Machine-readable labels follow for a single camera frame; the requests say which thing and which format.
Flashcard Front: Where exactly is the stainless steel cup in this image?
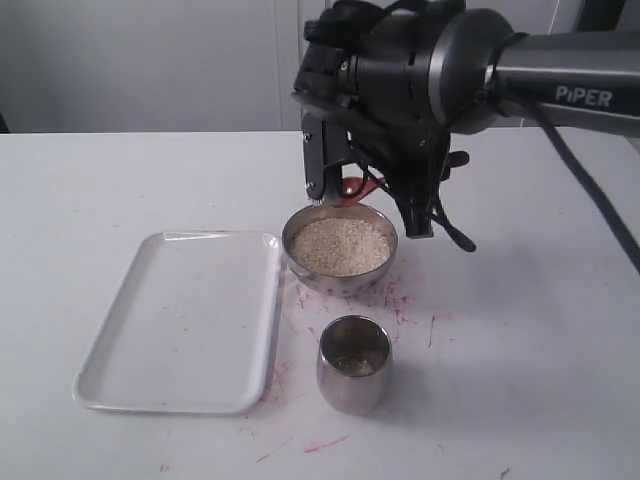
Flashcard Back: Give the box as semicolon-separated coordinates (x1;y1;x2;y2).
316;315;393;416

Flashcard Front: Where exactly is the steel bowl of rice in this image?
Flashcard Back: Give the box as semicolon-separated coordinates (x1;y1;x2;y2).
282;204;398;298

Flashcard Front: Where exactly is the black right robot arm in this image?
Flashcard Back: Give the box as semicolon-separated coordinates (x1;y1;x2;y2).
293;1;639;238

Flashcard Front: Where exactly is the brown wooden spoon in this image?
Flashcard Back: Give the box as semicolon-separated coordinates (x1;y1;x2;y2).
335;150;470;209

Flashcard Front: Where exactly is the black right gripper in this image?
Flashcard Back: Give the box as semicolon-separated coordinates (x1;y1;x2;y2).
292;29;449;238

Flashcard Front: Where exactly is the white rectangular plastic tray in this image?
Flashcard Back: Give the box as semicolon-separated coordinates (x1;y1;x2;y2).
73;231;283;415

